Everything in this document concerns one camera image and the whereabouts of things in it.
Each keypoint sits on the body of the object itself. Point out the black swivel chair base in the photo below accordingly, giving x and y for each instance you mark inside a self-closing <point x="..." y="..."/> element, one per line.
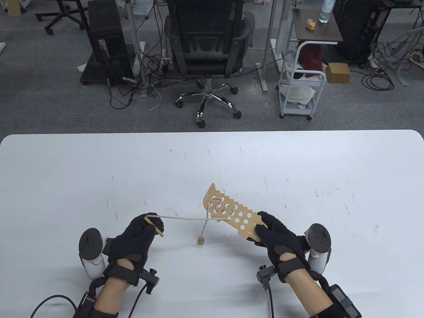
<point x="63" y="10"/>

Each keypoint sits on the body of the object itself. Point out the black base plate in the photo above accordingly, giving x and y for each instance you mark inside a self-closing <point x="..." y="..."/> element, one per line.
<point x="91" y="74"/>

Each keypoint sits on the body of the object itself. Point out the small cardboard box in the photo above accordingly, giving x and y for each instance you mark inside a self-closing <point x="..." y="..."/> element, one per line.
<point x="13" y="7"/>

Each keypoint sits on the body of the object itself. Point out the person's right hand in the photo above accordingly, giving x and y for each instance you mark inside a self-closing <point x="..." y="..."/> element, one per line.
<point x="285" y="241"/>

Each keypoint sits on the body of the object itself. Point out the aluminium frame post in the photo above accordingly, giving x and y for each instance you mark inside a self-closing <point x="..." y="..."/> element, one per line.
<point x="132" y="33"/>
<point x="269" y="33"/>

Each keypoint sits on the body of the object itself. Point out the black grey right hand controller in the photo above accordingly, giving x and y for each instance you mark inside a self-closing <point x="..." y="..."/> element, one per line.
<point x="318" y="237"/>

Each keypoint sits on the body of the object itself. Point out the black right glove sensor module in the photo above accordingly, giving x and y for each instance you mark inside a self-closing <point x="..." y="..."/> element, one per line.
<point x="265" y="276"/>

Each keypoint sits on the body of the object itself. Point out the person's left hand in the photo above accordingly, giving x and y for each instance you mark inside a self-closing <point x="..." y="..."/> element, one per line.
<point x="132" y="238"/>

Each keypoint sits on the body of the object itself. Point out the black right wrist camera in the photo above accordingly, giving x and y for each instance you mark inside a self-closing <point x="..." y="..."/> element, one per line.
<point x="344" y="303"/>

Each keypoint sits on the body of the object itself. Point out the clear water bottle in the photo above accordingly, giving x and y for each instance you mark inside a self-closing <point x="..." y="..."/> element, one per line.
<point x="326" y="10"/>

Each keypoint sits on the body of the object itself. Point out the clear plastic box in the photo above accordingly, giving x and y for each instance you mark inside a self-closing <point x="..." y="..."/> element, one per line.
<point x="142" y="6"/>

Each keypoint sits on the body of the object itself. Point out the white rolling cart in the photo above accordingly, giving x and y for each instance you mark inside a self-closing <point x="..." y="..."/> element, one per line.
<point x="318" y="96"/>

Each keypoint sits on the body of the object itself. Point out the white paper sheet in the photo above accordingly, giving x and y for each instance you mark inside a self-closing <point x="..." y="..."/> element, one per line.
<point x="81" y="67"/>

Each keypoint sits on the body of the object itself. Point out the black left glove sensor module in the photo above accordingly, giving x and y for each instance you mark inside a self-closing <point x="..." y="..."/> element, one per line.
<point x="150" y="280"/>

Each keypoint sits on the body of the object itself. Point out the person's right forearm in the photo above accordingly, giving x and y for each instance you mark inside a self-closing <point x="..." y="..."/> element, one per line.
<point x="308" y="291"/>

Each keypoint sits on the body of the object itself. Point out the dark red bag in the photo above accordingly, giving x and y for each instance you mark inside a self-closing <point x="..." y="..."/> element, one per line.
<point x="311" y="58"/>

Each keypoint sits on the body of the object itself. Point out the white floor object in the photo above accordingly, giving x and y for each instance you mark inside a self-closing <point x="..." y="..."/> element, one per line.
<point x="2" y="48"/>

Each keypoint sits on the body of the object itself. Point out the black computer tower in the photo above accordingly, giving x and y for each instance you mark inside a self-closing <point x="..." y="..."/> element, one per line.
<point x="106" y="29"/>

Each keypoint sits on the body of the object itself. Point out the black mesh office chair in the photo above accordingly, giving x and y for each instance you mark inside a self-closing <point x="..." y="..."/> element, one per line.
<point x="208" y="29"/>

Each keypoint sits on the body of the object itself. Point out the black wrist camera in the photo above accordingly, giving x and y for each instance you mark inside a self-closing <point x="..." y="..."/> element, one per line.
<point x="344" y="303"/>
<point x="84" y="304"/>

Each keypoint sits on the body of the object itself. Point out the grey desk leg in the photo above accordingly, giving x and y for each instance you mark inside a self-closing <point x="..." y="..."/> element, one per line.
<point x="400" y="74"/>

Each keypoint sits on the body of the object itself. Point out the brown cardboard box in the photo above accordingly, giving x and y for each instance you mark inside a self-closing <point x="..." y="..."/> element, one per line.
<point x="338" y="73"/>

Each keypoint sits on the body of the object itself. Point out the black grey hand controller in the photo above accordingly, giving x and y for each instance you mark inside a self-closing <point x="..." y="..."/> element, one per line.
<point x="89" y="243"/>
<point x="318" y="237"/>

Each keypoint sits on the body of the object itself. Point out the person's left forearm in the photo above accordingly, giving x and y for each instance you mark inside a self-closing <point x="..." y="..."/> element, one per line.
<point x="111" y="294"/>

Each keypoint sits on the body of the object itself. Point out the small yellow case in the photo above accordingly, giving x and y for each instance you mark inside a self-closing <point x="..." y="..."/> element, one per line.
<point x="310" y="24"/>

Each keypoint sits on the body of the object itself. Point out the wooden crocodile lacing toy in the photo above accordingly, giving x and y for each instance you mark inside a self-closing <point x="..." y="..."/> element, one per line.
<point x="212" y="192"/>

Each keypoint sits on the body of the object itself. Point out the black glove sensor module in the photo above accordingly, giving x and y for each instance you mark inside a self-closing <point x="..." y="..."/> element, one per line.
<point x="150" y="280"/>
<point x="265" y="276"/>

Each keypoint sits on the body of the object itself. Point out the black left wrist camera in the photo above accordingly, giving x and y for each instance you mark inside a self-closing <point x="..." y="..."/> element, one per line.
<point x="84" y="304"/>

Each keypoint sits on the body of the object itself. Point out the black grey left hand controller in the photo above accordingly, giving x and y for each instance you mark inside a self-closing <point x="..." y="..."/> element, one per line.
<point x="89" y="243"/>

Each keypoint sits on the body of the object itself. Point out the dark brown side table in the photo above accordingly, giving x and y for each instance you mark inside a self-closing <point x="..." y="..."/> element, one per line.
<point x="319" y="33"/>

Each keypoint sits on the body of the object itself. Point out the white cloth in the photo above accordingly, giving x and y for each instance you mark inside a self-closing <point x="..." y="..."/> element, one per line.
<point x="298" y="92"/>

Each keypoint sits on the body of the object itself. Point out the black equipment cabinet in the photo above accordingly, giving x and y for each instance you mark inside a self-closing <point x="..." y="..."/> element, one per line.
<point x="354" y="29"/>

